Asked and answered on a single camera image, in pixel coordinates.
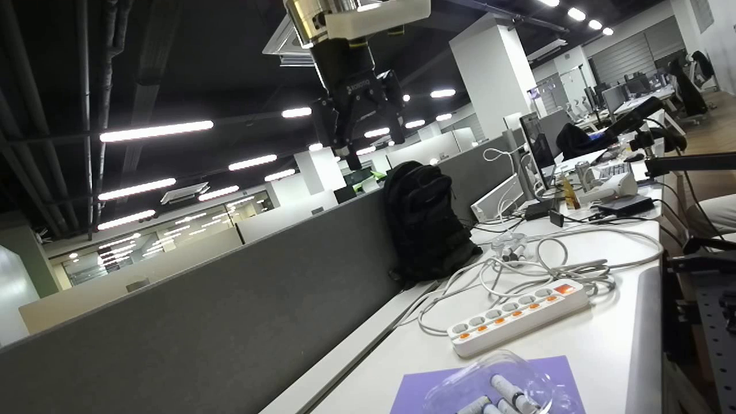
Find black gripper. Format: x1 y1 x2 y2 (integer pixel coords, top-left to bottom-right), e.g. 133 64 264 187
311 36 407 152

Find black backpack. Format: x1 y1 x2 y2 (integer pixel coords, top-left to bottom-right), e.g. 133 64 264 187
381 160 486 283

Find long ceiling light tube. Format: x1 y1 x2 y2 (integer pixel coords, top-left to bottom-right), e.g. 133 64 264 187
95 175 180 205
225 152 280 175
96 117 218 147

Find short grey partition panel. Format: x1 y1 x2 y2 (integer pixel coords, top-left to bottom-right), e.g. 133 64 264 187
435 134 527 231

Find ceiling air conditioner cassette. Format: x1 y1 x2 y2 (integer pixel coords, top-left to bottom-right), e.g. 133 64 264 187
262 14 317 70

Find computer monitor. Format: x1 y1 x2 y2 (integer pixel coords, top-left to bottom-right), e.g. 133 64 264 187
510 110 564 221

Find small yellow bottle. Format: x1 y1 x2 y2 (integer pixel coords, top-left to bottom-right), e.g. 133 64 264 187
562 175 583 211

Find white power strip orange switches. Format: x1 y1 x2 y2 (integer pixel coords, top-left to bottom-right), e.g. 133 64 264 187
447 278 594 361

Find white cylindrical device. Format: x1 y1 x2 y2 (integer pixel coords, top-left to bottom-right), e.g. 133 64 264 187
575 160 639 207

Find grey desk partition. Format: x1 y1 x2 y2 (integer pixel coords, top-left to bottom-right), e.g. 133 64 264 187
0 190 406 414

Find purple mat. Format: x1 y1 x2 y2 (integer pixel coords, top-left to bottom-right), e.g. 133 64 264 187
388 352 588 414

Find flat black tablet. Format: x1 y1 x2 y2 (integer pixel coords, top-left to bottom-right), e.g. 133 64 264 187
596 193 655 218

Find grey marker pen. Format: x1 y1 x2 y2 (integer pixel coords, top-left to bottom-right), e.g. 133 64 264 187
490 374 540 414
457 393 502 414

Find clear plastic bag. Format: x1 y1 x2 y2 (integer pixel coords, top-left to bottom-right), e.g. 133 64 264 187
426 351 570 414

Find person in dark clothes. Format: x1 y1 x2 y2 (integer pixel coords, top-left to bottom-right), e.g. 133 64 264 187
668 50 713 121

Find black perforated breadboard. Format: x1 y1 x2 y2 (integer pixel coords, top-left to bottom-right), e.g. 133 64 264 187
685 272 736 414

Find tangled white cable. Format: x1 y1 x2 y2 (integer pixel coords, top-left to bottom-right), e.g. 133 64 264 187
414 232 538 341

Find white power strip cable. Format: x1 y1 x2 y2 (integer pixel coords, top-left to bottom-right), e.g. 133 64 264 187
527 224 668 301

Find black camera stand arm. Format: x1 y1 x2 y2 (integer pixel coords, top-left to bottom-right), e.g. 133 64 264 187
601 94 736 179

